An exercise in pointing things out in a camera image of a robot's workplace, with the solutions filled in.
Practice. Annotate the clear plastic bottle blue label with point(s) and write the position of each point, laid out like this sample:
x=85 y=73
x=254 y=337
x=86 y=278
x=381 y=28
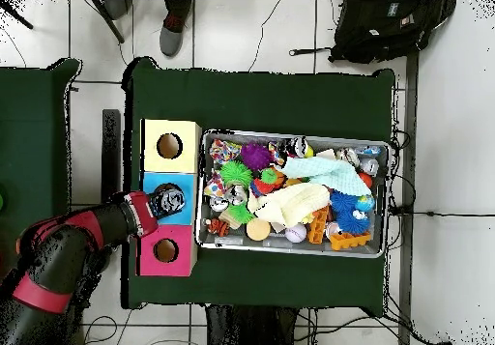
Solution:
x=170 y=202

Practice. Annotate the orange striped tiger plush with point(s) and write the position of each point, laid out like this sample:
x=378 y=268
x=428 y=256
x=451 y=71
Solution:
x=218 y=227

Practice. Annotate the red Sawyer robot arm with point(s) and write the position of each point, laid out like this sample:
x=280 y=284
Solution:
x=58 y=260

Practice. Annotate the wooden box with three holes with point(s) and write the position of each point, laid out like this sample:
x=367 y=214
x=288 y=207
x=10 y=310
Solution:
x=170 y=159

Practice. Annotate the clear mesh bin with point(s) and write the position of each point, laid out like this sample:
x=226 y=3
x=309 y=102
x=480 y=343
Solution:
x=270 y=246

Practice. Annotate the black standing panel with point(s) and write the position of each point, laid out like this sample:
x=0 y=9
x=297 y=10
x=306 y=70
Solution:
x=111 y=148

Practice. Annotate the green spiky rubber ball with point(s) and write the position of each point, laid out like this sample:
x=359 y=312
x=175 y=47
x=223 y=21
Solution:
x=235 y=173

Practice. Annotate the purple spiky rubber ball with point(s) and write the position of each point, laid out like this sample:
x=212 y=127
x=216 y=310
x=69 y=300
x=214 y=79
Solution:
x=255 y=155

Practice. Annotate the dark green table cloth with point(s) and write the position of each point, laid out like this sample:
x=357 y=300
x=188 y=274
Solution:
x=270 y=101
x=31 y=128

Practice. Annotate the cream cloth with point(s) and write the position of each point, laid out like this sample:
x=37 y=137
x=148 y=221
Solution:
x=294 y=204

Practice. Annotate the crushed black can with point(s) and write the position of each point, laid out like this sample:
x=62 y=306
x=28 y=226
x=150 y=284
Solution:
x=297 y=146

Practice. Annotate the person's foot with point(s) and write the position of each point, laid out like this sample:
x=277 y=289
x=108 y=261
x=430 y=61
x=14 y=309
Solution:
x=118 y=8
x=172 y=35

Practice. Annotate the black tripod leg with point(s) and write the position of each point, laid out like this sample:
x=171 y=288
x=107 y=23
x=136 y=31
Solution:
x=17 y=17
x=110 y=24

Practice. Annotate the mint green cloth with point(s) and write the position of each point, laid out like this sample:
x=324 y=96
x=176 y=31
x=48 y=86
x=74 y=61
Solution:
x=332 y=175

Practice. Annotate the blue fuzzy toy with eyes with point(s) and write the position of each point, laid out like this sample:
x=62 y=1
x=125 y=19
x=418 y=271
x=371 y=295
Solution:
x=348 y=217

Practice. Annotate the black backpack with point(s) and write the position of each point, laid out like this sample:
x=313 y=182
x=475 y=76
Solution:
x=386 y=32

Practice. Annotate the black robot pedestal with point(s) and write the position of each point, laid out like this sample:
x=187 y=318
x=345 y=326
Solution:
x=247 y=325

